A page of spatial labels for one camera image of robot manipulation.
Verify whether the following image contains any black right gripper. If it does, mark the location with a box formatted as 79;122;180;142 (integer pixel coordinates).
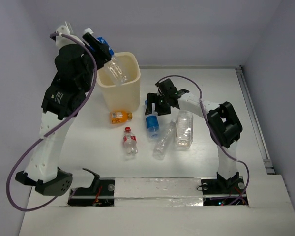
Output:
145;92;171;115

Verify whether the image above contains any small blue label bottle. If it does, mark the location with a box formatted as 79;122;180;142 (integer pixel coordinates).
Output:
83;28;130;86

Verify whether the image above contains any tall blue cap bottle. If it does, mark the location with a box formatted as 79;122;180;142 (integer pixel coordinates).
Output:
145;103;160;139

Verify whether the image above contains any large clear square bottle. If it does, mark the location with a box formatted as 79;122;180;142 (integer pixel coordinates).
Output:
175;110;193;150

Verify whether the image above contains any slim clear white-cap bottle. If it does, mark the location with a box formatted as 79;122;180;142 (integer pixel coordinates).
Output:
153;119;177;160

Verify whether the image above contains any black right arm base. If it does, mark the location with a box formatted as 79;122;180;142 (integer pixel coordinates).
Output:
197;172;248;206

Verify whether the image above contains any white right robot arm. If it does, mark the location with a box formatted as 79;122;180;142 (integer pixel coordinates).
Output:
145;76;243;193

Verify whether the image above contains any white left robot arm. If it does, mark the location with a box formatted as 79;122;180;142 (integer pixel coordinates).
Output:
15;32;111;197

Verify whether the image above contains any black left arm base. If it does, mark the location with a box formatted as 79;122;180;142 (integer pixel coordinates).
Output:
67;168;115;207

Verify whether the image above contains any cream plastic bin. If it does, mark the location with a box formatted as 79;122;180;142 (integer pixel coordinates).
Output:
96;52;141;112

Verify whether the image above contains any orange juice bottle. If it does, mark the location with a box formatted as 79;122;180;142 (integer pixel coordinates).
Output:
110;111;133;124

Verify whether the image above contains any red cap clear bottle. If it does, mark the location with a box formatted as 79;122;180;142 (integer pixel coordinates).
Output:
123;127;138;156

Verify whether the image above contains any silver tape strip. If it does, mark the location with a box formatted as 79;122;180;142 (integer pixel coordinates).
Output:
114;177;203;207

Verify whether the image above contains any aluminium side rail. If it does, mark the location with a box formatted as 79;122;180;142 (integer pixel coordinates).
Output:
235;66;276;175

